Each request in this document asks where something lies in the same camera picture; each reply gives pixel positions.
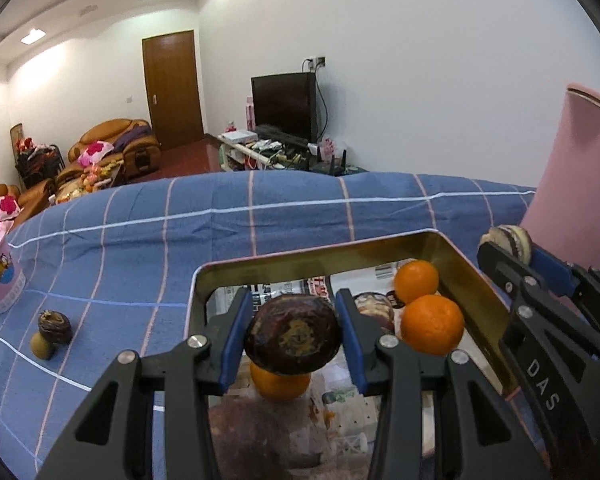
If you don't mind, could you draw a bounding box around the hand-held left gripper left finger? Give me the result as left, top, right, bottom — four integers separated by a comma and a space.
35, 287, 255, 480

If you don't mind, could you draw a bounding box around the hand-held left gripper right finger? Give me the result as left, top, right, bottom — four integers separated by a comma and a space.
334, 287, 551, 480

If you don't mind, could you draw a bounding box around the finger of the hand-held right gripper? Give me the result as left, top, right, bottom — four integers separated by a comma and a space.
530, 246, 600, 333
476, 241, 600, 356

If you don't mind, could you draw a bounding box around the dark water chestnut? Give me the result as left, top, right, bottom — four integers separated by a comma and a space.
484, 225, 534, 263

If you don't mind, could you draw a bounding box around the chocolate glazed donut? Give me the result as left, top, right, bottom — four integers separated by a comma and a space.
244, 296, 343, 376

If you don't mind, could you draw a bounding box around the small orange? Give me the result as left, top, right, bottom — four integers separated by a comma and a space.
394, 259, 440, 306

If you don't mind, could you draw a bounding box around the large orange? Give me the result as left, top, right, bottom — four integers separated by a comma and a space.
400, 295, 466, 357

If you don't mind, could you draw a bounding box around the gold metal tin box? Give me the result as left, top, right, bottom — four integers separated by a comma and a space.
186, 230, 521, 480

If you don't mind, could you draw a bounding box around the pink tin lid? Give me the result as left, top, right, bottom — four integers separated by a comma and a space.
520, 81, 600, 281

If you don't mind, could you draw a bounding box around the blue plaid blanket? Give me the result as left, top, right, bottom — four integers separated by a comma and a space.
0, 170, 538, 480

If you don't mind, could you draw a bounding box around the black router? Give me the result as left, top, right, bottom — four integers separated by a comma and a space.
310, 147, 351, 177

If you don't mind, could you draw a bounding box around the chocolate donut on table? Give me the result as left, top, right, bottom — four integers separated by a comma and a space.
37, 310, 72, 345

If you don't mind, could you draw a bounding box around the small brown kiwi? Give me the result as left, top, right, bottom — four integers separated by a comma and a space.
30, 332, 56, 360

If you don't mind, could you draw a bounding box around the white television stand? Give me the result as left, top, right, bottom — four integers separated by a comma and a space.
217, 130, 311, 173

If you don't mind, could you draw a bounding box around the coffee table with snacks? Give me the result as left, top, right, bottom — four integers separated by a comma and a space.
50, 157, 126, 206

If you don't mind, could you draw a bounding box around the purple cloth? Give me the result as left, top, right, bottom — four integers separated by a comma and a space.
117, 125, 156, 147

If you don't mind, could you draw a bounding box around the black television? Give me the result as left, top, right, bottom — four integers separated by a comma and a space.
250, 72, 318, 145

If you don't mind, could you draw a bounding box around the brown leather sofa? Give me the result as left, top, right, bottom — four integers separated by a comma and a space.
0, 184, 56, 233
67, 118, 162, 186

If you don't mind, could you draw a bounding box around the pink cartoon print cup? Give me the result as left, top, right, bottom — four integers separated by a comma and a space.
0, 237, 27, 315

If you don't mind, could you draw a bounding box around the brown wooden door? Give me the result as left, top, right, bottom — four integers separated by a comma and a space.
141, 30, 205, 152

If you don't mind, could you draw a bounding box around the black rack with clothes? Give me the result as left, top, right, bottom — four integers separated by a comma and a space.
14, 142, 63, 191

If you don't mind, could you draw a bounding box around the black power cable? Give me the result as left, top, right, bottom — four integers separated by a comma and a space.
302, 60, 331, 146

